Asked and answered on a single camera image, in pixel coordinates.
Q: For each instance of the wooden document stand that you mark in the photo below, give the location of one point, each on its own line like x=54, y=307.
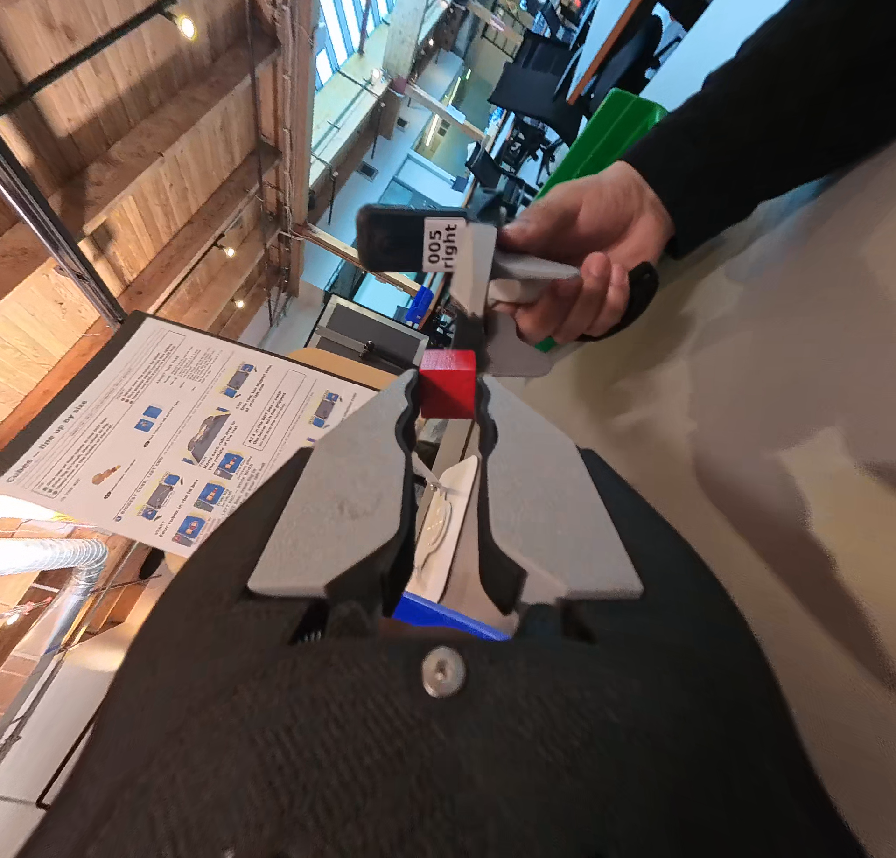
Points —
x=448, y=522

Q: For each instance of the small red cube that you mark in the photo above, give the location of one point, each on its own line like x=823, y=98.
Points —
x=448, y=389

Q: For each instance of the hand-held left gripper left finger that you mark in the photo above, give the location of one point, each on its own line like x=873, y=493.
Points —
x=336, y=515

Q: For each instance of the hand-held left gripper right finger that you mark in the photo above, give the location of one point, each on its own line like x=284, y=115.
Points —
x=553, y=515

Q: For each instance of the green plastic bin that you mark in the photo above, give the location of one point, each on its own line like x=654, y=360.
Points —
x=602, y=137

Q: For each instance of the silver ventilation duct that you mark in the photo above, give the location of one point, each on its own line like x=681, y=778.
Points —
x=63, y=564

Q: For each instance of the black office chair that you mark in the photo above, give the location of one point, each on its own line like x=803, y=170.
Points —
x=539, y=88

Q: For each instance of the blue plastic bin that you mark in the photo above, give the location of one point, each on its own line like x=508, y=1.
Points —
x=448, y=620
x=420, y=305

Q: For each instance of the person's right hand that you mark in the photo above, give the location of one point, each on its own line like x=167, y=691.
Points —
x=609, y=214

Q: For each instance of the printed instruction sheet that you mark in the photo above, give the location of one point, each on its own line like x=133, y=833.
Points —
x=175, y=438

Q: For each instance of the grey framed panel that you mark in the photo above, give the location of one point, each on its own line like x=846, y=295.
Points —
x=378, y=333

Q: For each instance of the person's right forearm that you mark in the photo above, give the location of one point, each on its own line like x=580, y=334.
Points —
x=770, y=102

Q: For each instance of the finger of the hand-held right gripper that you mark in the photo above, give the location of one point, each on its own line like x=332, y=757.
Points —
x=514, y=354
x=476, y=270

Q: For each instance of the grey desk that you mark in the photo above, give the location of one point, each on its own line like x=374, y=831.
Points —
x=735, y=417

